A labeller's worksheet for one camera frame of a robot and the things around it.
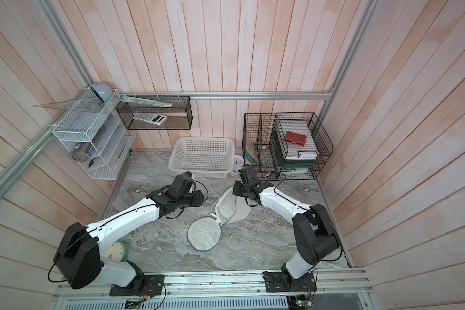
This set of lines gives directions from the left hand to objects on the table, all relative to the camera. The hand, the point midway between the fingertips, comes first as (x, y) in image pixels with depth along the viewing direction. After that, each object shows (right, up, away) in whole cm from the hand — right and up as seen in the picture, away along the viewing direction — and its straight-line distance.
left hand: (199, 200), depth 85 cm
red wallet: (+47, +29, +10) cm, 56 cm away
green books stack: (+40, +23, +15) cm, 49 cm away
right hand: (+17, +5, +7) cm, 19 cm away
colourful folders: (+26, +21, +25) cm, 42 cm away
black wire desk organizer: (+31, +39, +29) cm, 58 cm away
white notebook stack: (+53, +23, +8) cm, 58 cm away
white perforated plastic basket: (0, +21, +30) cm, 36 cm away
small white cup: (+19, +17, +25) cm, 36 cm away
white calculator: (-26, +40, +13) cm, 50 cm away
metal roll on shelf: (-47, +19, -8) cm, 51 cm away
